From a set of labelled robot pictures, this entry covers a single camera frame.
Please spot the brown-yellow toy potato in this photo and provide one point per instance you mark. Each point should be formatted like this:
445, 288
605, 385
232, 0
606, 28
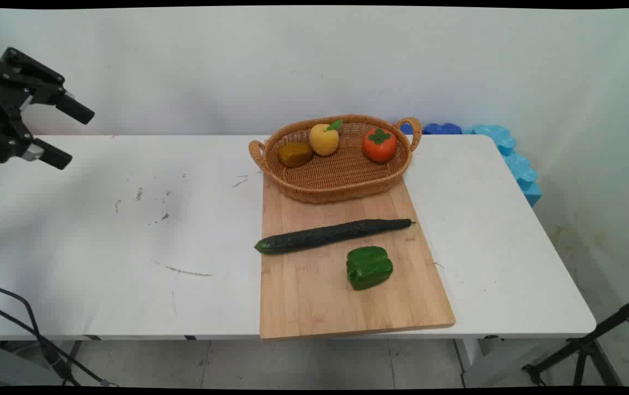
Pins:
294, 153

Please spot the yellow toy peach with leaf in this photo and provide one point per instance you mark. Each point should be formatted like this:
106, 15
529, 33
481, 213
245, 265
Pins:
323, 140

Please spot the long dark green cucumber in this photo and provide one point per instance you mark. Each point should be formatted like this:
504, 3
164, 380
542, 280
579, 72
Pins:
325, 235

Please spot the orange-red toy persimmon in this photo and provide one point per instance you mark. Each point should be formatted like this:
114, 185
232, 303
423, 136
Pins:
379, 145

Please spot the wooden cutting board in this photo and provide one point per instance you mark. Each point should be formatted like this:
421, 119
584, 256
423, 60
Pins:
341, 296

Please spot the green bell pepper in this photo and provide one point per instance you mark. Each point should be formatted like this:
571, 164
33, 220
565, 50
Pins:
369, 269

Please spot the dark blue foam piece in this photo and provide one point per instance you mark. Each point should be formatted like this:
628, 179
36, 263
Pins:
441, 129

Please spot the light blue foam piece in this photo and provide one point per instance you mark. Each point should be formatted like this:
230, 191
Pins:
517, 164

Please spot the white table leg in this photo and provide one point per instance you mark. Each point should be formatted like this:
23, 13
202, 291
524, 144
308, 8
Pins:
479, 356

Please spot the black tripod stand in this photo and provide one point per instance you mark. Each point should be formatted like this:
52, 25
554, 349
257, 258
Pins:
588, 345

